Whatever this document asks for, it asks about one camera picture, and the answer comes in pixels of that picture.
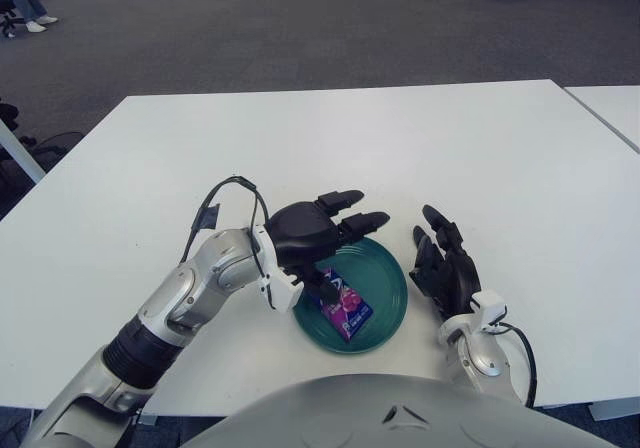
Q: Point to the green ribbed plate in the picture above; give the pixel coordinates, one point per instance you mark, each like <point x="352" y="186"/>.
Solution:
<point x="385" y="288"/>

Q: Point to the white neighbouring table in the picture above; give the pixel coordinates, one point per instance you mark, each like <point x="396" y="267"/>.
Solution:
<point x="610" y="108"/>

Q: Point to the white slanted desk leg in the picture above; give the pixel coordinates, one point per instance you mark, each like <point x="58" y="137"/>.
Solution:
<point x="17" y="153"/>

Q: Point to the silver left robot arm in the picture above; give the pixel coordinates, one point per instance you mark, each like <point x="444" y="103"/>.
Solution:
<point x="200" y="288"/>

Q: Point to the purple blue gum pack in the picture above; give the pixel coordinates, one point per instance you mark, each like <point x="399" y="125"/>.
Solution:
<point x="350" y="310"/>

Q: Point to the grey robot torso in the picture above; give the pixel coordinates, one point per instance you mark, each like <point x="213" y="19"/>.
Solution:
<point x="400" y="418"/>

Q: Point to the black office chair with castors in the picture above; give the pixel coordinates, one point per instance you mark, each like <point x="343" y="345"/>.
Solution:
<point x="9" y="20"/>

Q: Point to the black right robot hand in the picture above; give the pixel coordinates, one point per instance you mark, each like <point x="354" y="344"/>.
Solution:
<point x="447" y="273"/>

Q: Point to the seated person in jeans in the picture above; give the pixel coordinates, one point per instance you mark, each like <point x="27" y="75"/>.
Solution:
<point x="25" y="0"/>

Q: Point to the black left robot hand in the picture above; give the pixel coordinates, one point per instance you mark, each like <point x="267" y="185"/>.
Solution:
<point x="302" y="233"/>

